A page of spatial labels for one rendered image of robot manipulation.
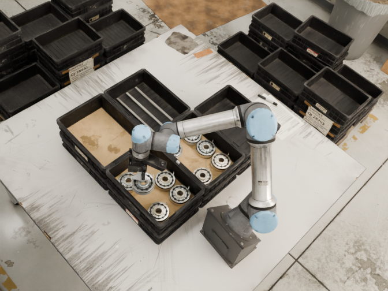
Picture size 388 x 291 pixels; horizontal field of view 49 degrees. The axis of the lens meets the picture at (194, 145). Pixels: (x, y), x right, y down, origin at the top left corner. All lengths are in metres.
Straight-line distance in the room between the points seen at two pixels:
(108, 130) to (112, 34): 1.35
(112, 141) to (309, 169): 1.13
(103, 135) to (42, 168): 0.37
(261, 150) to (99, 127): 1.00
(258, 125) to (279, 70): 1.87
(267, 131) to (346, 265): 1.72
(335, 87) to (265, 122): 1.77
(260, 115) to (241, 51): 2.10
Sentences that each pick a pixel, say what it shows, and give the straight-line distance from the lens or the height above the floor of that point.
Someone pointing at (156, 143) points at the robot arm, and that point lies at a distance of 1.71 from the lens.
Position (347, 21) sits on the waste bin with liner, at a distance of 4.14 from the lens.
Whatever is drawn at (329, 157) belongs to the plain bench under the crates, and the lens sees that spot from 2.66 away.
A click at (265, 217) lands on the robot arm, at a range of 1.81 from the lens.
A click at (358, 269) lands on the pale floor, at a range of 3.22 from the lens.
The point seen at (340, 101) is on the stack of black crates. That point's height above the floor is 0.49.
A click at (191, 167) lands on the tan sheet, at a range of 2.23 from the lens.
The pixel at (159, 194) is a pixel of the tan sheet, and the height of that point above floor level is 0.83.
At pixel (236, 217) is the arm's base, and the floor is 0.97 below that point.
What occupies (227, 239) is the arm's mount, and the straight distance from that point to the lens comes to 2.01.
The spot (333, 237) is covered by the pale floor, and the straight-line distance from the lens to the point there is 3.24.
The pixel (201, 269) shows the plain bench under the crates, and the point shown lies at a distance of 2.15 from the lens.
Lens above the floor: 2.72
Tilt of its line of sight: 55 degrees down
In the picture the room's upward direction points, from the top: 12 degrees clockwise
